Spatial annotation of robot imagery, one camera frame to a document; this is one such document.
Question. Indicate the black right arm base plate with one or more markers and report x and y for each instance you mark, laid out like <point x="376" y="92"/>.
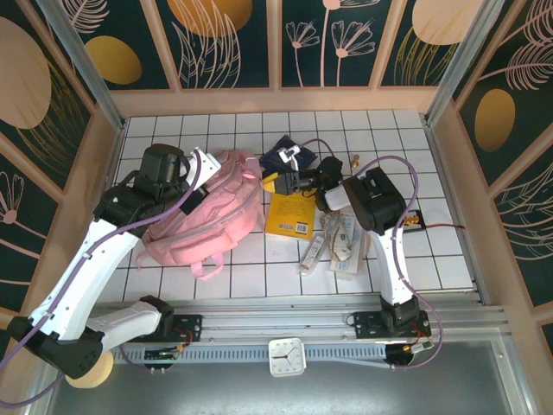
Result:
<point x="367" y="324"/>

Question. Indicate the dark blue pouch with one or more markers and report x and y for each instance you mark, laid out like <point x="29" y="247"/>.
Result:
<point x="309" y="155"/>

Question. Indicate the white tube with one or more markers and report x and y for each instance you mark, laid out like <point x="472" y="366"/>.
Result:
<point x="312" y="255"/>

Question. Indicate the pink backpack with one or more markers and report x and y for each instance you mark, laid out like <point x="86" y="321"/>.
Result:
<point x="216" y="225"/>

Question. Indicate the round yellow sponge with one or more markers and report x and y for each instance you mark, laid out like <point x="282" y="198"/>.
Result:
<point x="97" y="376"/>

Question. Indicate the aluminium side rail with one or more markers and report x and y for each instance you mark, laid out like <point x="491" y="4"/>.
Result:
<point x="437" y="151"/>
<point x="113" y="151"/>

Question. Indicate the white square clock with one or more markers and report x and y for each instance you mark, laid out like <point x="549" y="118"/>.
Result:
<point x="287" y="356"/>

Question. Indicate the packet of tissues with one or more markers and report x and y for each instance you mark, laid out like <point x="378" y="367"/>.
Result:
<point x="352" y="233"/>

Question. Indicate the small brass fitting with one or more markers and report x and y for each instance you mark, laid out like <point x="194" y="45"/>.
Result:
<point x="355" y="161"/>

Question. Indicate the yellow book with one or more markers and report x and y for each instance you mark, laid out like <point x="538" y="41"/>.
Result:
<point x="289" y="216"/>

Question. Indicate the aluminium frame post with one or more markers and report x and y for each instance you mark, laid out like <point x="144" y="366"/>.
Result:
<point x="464" y="65"/>
<point x="84" y="65"/>

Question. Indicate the aluminium mounting rail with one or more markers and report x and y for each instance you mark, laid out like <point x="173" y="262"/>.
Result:
<point x="281" y="322"/>

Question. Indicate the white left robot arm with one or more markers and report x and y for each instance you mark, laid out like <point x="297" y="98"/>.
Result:
<point x="86" y="268"/>

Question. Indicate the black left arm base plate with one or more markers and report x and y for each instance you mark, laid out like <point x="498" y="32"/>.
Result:
<point x="192" y="324"/>

